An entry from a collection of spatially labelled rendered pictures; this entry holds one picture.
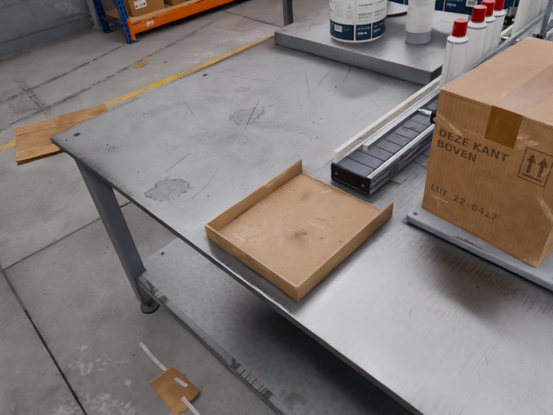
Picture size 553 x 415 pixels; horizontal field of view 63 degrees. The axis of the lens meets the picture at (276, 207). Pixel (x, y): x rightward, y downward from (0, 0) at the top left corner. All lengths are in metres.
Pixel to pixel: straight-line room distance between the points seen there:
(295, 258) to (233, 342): 0.69
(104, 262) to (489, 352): 1.81
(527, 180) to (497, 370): 0.30
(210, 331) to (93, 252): 0.95
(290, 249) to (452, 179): 0.34
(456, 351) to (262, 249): 0.40
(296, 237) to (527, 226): 0.42
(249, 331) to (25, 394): 0.87
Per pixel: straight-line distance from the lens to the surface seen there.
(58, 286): 2.27
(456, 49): 1.27
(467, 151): 0.86
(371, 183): 1.03
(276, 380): 1.45
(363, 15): 1.68
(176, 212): 1.06
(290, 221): 0.97
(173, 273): 1.78
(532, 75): 0.92
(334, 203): 1.01
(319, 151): 1.19
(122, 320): 2.00
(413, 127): 1.20
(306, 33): 1.82
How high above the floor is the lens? 1.49
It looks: 40 degrees down
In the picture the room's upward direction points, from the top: 6 degrees counter-clockwise
